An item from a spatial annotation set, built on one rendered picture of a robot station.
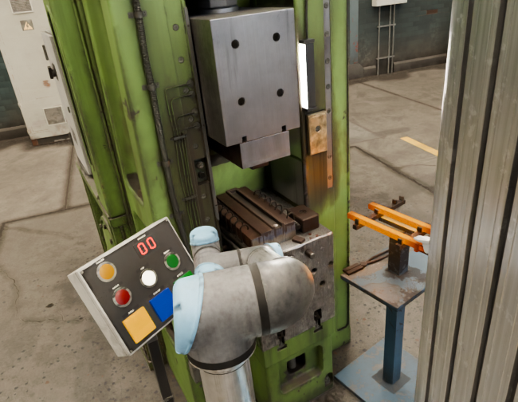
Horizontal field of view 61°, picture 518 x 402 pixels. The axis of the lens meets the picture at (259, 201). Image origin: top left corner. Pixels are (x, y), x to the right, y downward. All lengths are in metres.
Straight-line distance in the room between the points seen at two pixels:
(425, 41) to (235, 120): 8.07
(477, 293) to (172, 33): 1.28
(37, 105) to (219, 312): 6.37
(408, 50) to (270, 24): 7.78
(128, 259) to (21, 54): 5.63
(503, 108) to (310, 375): 2.00
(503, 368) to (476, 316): 0.05
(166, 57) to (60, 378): 1.93
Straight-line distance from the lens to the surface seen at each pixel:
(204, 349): 0.71
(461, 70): 0.43
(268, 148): 1.59
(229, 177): 2.11
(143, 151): 1.56
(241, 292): 0.68
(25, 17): 6.78
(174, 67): 1.54
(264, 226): 1.75
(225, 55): 1.45
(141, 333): 1.37
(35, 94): 6.90
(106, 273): 1.34
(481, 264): 0.43
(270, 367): 2.06
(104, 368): 2.79
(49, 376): 2.90
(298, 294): 0.71
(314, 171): 1.92
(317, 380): 2.31
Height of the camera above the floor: 1.87
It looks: 27 degrees down
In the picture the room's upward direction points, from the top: 6 degrees counter-clockwise
